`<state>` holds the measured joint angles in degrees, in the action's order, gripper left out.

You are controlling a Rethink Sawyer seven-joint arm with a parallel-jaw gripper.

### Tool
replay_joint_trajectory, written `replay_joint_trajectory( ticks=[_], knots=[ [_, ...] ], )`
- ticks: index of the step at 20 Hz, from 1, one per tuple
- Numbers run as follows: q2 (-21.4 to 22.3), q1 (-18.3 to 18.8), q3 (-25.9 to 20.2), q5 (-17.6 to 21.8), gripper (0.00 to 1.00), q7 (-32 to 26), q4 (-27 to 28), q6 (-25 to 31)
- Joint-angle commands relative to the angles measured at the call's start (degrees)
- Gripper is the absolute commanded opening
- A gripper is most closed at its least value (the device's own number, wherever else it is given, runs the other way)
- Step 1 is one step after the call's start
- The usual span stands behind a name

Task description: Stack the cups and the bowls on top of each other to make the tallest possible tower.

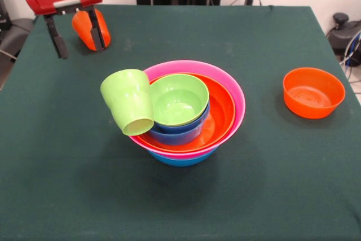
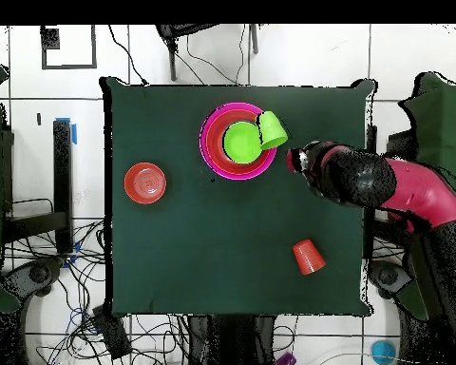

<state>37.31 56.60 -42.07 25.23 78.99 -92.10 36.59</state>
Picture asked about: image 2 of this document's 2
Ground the green cup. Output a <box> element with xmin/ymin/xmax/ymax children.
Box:
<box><xmin>255</xmin><ymin>110</ymin><xmax>290</xmax><ymax>150</ymax></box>

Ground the small green bowl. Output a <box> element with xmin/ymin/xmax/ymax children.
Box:
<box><xmin>222</xmin><ymin>121</ymin><xmax>264</xmax><ymax>165</ymax></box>

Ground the orange cup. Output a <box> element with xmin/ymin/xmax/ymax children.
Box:
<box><xmin>291</xmin><ymin>238</ymin><xmax>327</xmax><ymax>276</ymax></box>

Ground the large pink bowl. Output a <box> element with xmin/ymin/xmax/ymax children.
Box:
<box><xmin>198</xmin><ymin>102</ymin><xmax>278</xmax><ymax>182</ymax></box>

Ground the large orange bowl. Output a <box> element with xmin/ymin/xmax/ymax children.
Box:
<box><xmin>205</xmin><ymin>108</ymin><xmax>272</xmax><ymax>173</ymax></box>

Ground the black metal stand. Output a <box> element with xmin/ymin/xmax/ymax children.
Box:
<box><xmin>364</xmin><ymin>125</ymin><xmax>417</xmax><ymax>259</ymax></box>
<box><xmin>1</xmin><ymin>119</ymin><xmax>74</xmax><ymax>256</ymax></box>

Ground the dark green tablecloth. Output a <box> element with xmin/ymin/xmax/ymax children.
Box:
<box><xmin>99</xmin><ymin>74</ymin><xmax>377</xmax><ymax>318</ymax></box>

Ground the small orange bowl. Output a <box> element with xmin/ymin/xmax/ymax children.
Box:
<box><xmin>123</xmin><ymin>162</ymin><xmax>167</xmax><ymax>205</ymax></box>

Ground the blue disc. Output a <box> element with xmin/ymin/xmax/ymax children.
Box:
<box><xmin>370</xmin><ymin>338</ymin><xmax>397</xmax><ymax>365</ymax></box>

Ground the blue tape strip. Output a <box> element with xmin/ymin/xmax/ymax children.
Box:
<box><xmin>54</xmin><ymin>116</ymin><xmax>78</xmax><ymax>146</ymax></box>

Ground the black power brick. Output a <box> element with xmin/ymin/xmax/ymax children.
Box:
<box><xmin>91</xmin><ymin>303</ymin><xmax>133</xmax><ymax>360</ymax></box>

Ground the black floor cable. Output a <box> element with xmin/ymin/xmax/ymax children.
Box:
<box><xmin>184</xmin><ymin>24</ymin><xmax>249</xmax><ymax>86</ymax></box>
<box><xmin>107</xmin><ymin>24</ymin><xmax>149</xmax><ymax>86</ymax></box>

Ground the black camera tripod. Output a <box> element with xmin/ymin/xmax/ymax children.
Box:
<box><xmin>154</xmin><ymin>23</ymin><xmax>261</xmax><ymax>83</ymax></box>

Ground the tangled cable bundle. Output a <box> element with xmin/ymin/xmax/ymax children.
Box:
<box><xmin>3</xmin><ymin>220</ymin><xmax>189</xmax><ymax>365</ymax></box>

